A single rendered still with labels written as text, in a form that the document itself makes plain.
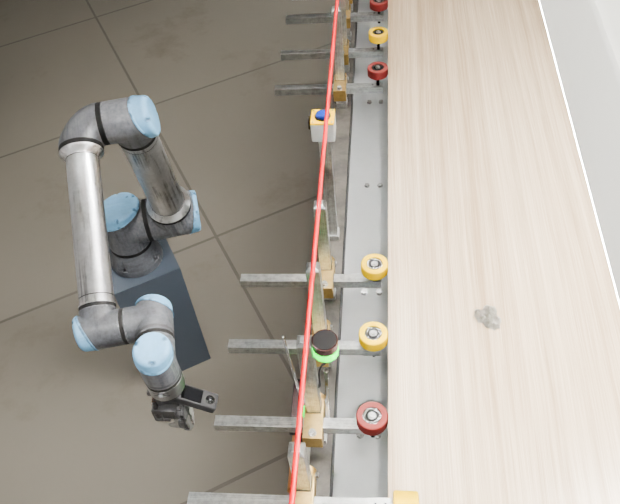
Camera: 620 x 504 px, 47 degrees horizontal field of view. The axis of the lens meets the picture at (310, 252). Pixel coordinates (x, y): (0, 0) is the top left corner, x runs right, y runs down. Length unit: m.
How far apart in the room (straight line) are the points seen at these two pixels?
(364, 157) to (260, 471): 1.28
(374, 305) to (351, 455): 0.54
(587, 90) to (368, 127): 2.75
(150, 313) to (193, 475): 1.20
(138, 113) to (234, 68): 2.67
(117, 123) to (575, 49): 1.72
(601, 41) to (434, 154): 2.20
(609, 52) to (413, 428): 1.60
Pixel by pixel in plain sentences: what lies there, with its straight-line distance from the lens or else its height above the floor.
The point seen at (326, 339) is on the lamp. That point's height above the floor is 1.18.
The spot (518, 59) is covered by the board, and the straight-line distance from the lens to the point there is 2.95.
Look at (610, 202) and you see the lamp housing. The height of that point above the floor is 2.34.
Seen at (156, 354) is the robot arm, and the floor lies 1.19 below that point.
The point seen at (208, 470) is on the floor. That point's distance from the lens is 2.85.
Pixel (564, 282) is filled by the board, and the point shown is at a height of 0.90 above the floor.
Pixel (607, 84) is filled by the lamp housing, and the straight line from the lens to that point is 0.28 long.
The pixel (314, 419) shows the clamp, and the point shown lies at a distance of 1.89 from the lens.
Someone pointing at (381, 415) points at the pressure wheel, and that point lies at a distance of 1.85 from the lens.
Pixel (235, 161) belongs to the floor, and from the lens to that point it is 3.91.
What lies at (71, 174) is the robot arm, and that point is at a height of 1.33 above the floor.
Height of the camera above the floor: 2.53
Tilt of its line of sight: 48 degrees down
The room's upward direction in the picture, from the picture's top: 7 degrees counter-clockwise
